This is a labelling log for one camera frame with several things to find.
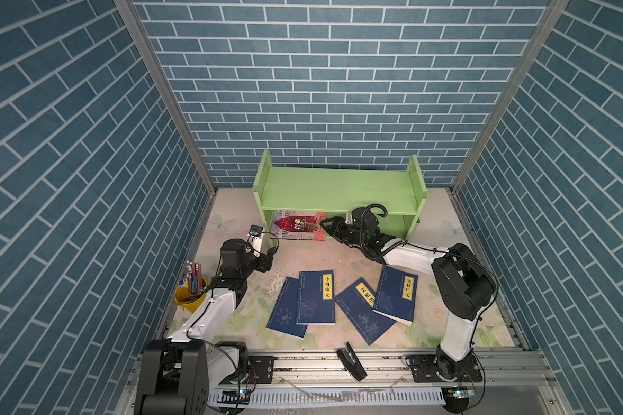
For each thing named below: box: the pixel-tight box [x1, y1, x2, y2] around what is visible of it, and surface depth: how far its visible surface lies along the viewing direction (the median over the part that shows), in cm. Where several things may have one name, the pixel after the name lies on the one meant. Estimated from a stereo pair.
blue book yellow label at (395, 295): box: [372, 264, 419, 327], surface depth 88 cm
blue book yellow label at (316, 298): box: [295, 269, 336, 326], surface depth 88 cm
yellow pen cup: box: [173, 260, 210, 314], surface depth 80 cm
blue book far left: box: [265, 276, 309, 339], surface depth 86 cm
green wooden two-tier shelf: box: [252, 150, 429, 247], surface depth 86 cm
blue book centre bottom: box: [333, 277, 398, 346], surface depth 86 cm
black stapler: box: [336, 341, 368, 382], surface depth 76 cm
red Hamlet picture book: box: [270, 210, 328, 242], surface depth 93 cm
